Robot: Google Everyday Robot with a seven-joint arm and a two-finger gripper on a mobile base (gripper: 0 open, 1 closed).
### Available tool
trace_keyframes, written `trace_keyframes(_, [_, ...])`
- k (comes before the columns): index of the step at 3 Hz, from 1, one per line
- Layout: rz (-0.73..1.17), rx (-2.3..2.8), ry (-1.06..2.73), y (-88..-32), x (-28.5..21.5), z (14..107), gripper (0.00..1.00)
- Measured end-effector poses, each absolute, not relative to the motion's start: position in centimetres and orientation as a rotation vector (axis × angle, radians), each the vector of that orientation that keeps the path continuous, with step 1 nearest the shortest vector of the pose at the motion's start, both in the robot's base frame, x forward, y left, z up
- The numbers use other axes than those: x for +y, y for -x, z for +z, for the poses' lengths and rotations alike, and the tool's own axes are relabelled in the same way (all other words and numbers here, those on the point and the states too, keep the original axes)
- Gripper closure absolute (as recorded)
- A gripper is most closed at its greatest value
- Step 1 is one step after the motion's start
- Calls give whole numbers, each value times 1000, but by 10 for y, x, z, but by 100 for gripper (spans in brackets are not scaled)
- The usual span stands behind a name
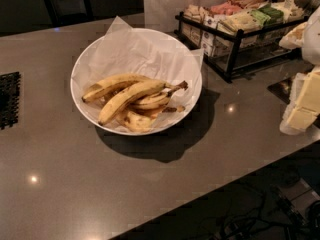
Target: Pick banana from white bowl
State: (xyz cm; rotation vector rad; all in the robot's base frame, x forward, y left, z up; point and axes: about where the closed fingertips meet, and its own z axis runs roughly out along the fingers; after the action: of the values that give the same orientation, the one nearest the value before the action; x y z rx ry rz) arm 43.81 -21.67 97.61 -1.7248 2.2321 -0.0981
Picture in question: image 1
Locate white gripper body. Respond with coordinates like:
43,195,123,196
279,7,320,66

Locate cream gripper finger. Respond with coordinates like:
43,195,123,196
279,67,320,135

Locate yellow banana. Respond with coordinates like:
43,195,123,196
131,92,171,110
82,73,148,103
98,79,188,126

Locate white bowl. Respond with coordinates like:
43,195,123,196
69,27,204,137

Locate bottom spotted banana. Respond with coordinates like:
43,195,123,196
116,105,185,133

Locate dark picture coaster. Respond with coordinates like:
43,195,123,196
267,77,294,104

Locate green packets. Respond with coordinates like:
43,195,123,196
251,5,284,26

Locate pink packets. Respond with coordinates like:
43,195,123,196
210,2,242,15

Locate white paper liner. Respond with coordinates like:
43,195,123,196
71,15,205,134

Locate dark chair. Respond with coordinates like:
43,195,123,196
44,0,93,27

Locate black grid mat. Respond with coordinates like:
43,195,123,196
0,72,21,130

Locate black wire rack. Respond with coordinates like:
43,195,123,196
174,13,308,83

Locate cables under table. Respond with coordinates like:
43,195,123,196
213,180,320,240

